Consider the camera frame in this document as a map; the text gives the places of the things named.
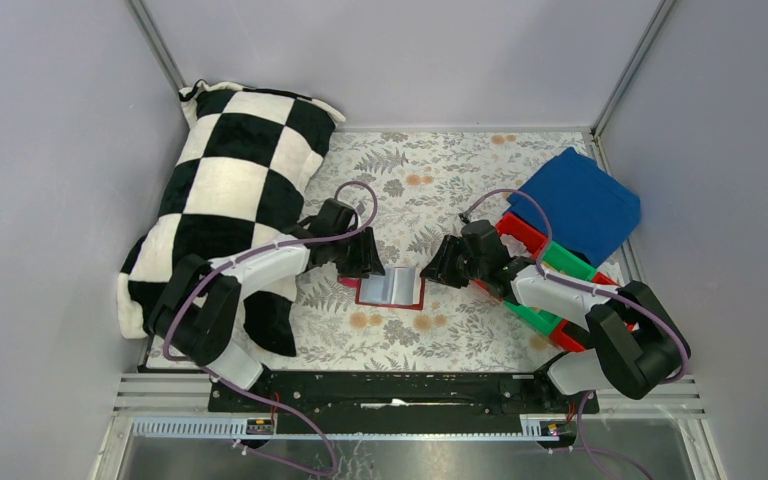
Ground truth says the red leather card holder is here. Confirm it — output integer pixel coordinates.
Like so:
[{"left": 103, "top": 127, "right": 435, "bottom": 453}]
[{"left": 338, "top": 266, "right": 425, "bottom": 311}]

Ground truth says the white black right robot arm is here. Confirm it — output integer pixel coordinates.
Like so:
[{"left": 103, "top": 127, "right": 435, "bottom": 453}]
[{"left": 420, "top": 220, "right": 690, "bottom": 400}]

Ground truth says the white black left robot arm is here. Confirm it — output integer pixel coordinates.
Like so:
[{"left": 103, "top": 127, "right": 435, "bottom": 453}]
[{"left": 144, "top": 198, "right": 384, "bottom": 390}]

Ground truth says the floral patterned table mat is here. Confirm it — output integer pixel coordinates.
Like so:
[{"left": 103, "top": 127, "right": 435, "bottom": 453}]
[{"left": 235, "top": 132, "right": 589, "bottom": 372}]

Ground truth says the folded blue cloth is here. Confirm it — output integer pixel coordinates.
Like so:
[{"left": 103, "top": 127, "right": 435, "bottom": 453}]
[{"left": 519, "top": 147, "right": 641, "bottom": 267}]

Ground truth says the black white checkered pillow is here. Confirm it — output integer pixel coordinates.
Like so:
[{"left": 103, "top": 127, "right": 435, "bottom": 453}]
[{"left": 116, "top": 80, "right": 345, "bottom": 339}]

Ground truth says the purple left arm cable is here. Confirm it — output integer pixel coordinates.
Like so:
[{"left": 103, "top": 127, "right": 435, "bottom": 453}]
[{"left": 161, "top": 180, "right": 380, "bottom": 480}]

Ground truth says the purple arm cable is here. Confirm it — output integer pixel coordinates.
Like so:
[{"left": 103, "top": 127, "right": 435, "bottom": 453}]
[
  {"left": 161, "top": 180, "right": 380, "bottom": 480},
  {"left": 460, "top": 188, "right": 691, "bottom": 480}
]

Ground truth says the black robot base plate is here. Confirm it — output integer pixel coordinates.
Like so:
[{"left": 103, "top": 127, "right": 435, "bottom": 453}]
[{"left": 207, "top": 370, "right": 601, "bottom": 437}]

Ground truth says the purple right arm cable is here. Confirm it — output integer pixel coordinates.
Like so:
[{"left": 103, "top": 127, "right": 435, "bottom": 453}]
[{"left": 460, "top": 188, "right": 691, "bottom": 480}]

